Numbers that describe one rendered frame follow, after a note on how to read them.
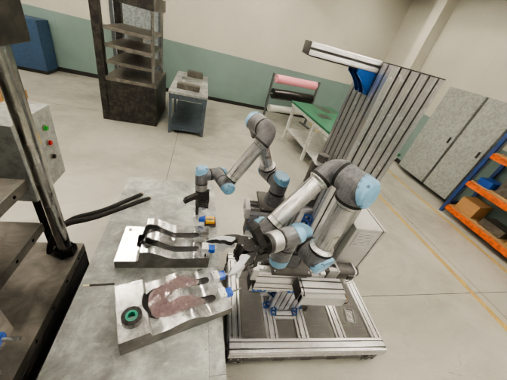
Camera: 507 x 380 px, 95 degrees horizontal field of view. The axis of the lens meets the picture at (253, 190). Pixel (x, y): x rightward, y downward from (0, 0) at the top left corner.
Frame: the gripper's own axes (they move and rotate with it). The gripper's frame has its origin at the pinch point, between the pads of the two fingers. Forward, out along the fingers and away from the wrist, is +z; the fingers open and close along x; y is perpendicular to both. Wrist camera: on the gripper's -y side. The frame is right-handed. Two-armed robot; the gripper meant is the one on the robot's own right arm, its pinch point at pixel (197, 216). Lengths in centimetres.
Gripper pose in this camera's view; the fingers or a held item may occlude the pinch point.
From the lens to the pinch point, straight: 158.4
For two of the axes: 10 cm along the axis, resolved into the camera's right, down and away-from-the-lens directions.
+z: -1.4, 8.7, 4.8
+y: 9.9, 0.8, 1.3
